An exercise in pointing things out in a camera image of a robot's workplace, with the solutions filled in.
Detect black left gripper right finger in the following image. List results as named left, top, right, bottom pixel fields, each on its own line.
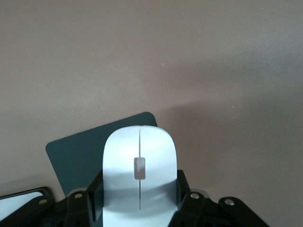
left=175, top=168, right=272, bottom=227

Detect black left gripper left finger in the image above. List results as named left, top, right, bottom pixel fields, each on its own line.
left=7, top=168, right=105, bottom=227

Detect white computer mouse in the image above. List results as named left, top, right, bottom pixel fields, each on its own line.
left=102, top=125, right=178, bottom=227

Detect black mouse pad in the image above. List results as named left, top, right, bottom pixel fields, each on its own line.
left=45, top=111, right=159, bottom=198

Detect silver laptop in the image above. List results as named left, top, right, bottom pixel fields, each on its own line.
left=0, top=186, right=52, bottom=215

